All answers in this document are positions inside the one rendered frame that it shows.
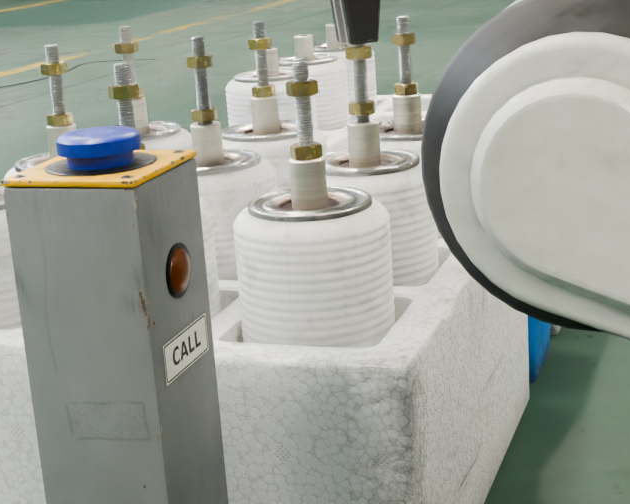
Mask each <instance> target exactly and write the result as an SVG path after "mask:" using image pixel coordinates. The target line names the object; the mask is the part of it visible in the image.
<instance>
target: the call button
mask: <svg viewBox="0 0 630 504"><path fill-rule="evenodd" d="M56 147H57V154H58V155H59V156H61V157H66V158H67V166H68V168H70V169H75V170H99V169H108V168H114V167H119V166H123V165H127V164H130V163H132V162H133V161H134V151H135V150H137V149H139V148H140V147H141V137H140V132H139V131H138V130H136V129H134V128H132V127H127V126H103V127H92V128H85V129H79V130H74V131H70V132H67V133H64V134H62V135H61V136H60V137H59V138H58V139H57V140H56Z"/></svg>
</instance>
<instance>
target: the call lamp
mask: <svg viewBox="0 0 630 504"><path fill-rule="evenodd" d="M190 276H191V262H190V258H189V255H188V254H187V252H186V250H185V249H184V248H182V247H179V248H178V249H176V251H175V252H174V254H173V257H172V260H171V266H170V278H171V283H172V286H173V289H174V290H175V292H176V293H182V292H183V291H184V290H185V289H186V287H187V286H188V284H189V281H190Z"/></svg>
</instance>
